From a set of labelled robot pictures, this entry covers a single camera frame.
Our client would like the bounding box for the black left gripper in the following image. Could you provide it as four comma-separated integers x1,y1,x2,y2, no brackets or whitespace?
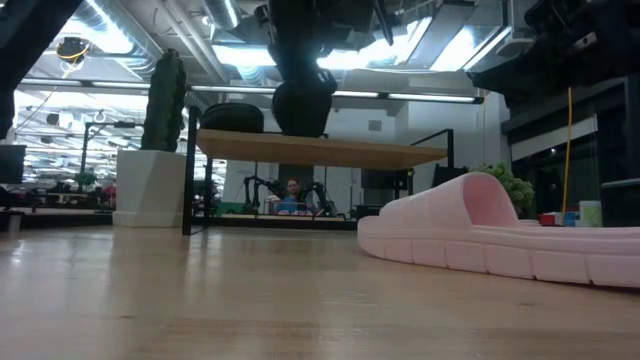
254,0,396,96

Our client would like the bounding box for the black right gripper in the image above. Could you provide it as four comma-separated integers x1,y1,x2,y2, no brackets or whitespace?
467,29,629,110

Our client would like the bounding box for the black slide slipper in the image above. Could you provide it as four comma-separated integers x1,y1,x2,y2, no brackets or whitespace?
199,102,266,134
271,74,339,139

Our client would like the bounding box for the pink slide slipper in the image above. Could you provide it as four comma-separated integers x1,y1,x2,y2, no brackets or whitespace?
356,171,640,290

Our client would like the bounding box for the hanging linear light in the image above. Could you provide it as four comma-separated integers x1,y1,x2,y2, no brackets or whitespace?
188,84,277,95
330,90,485,105
17,78,151,90

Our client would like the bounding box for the round succulent in pot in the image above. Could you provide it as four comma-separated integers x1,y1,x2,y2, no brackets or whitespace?
469,160,536,217

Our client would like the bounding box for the pale green tub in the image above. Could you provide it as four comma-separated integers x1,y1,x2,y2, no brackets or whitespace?
578,200,604,229

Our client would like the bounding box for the dark cabinet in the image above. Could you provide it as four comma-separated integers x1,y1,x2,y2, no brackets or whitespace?
599,177,640,229

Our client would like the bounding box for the person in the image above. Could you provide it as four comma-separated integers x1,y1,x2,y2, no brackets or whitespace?
276,176,316,217

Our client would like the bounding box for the tall cactus in white pot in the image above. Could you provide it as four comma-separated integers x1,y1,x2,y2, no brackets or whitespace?
111,47,189,229

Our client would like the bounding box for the dark background monitor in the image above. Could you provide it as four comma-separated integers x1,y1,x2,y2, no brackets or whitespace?
0,144,28,186

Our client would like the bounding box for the yellow hanging cable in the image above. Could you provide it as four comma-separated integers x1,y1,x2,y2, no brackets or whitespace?
560,87,574,217

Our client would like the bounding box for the silver ventilation duct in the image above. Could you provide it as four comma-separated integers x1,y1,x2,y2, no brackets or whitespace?
202,0,242,31

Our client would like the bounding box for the wooden shelf with black frame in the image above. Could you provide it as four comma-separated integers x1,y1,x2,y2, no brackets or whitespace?
181,104,456,237

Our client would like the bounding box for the ceiling cable reel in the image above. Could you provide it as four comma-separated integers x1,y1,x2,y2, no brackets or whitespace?
54,36,92,66

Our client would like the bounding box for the black aluminium table frame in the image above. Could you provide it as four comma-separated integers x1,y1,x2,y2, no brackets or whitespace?
0,208,361,232

